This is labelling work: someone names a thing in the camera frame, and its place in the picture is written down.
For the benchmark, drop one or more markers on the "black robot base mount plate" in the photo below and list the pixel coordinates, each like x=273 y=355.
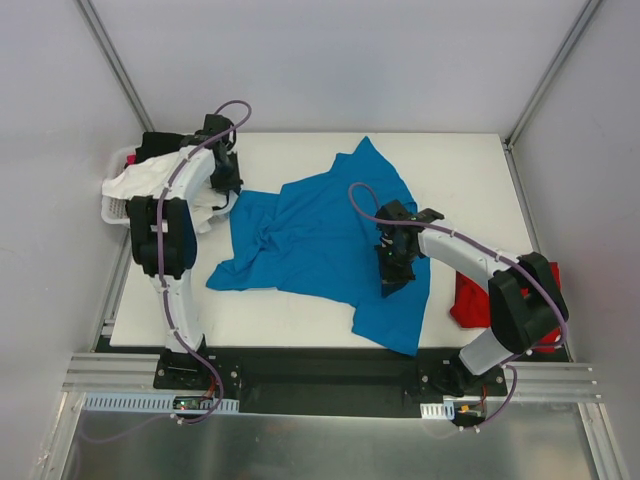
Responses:
x=351 y=382

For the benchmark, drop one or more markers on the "white t-shirt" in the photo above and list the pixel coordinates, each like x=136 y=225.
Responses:
x=185 y=177

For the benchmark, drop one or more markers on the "aluminium frame post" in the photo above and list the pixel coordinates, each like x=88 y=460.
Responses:
x=563 y=53
x=96 y=26

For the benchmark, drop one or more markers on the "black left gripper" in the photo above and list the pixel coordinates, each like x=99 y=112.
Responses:
x=226 y=176

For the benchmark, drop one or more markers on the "white slotted cable duct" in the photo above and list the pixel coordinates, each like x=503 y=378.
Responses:
x=438 y=411
x=157 y=403

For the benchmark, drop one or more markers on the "blue t-shirt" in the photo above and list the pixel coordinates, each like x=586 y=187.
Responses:
x=312 y=238

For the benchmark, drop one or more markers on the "black t-shirt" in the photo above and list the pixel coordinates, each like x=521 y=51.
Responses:
x=155 y=144

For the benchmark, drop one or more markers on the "aluminium frame post left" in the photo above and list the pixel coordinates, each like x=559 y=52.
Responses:
x=96 y=26

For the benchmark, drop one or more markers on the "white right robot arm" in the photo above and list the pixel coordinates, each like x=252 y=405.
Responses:
x=526 y=307

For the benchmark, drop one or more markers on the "white slotted cable duct left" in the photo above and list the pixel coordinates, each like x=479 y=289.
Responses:
x=157 y=403

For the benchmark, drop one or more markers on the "white slotted cable duct right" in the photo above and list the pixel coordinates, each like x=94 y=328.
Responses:
x=438 y=411

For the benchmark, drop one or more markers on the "red t-shirt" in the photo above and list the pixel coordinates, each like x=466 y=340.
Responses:
x=470 y=309

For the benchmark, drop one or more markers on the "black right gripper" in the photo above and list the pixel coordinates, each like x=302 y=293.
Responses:
x=396 y=270

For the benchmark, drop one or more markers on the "aluminium table edge rail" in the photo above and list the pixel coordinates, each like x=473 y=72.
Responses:
x=529 y=381

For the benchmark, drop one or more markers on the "aluminium frame post right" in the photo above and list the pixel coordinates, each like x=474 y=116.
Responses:
x=563 y=53

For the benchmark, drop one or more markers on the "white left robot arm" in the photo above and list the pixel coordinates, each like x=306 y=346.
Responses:
x=162 y=222

